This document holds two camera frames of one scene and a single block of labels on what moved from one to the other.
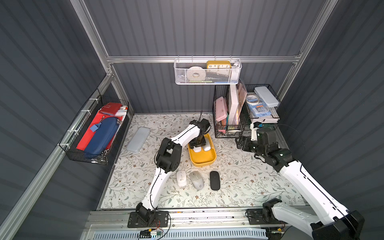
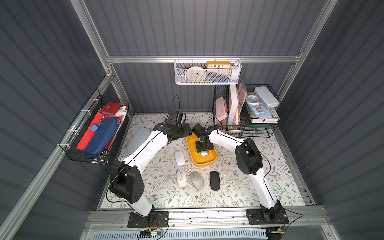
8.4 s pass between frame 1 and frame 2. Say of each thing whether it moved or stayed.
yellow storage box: stayed
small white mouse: stayed
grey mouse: stayed
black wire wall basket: stayed
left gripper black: moved
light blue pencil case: stayed
